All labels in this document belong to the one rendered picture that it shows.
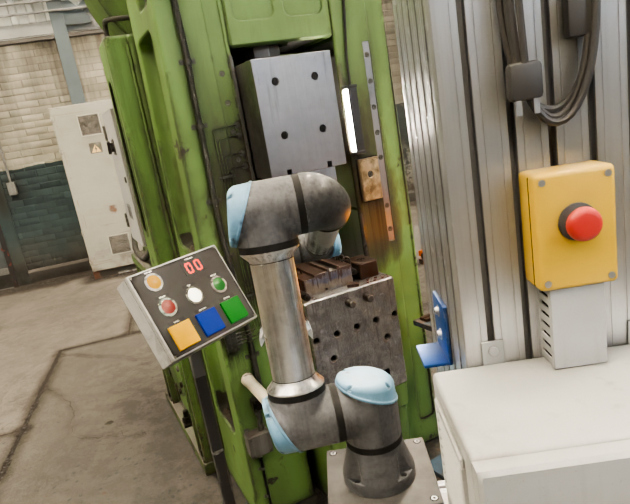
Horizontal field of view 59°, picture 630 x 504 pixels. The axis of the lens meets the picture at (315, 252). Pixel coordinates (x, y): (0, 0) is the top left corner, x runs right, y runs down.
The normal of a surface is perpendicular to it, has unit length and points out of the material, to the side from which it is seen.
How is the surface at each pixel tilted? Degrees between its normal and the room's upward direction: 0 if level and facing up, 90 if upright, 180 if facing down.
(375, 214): 90
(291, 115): 90
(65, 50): 90
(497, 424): 0
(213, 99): 90
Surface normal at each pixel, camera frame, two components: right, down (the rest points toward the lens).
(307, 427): 0.12, 0.11
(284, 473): 0.43, 0.15
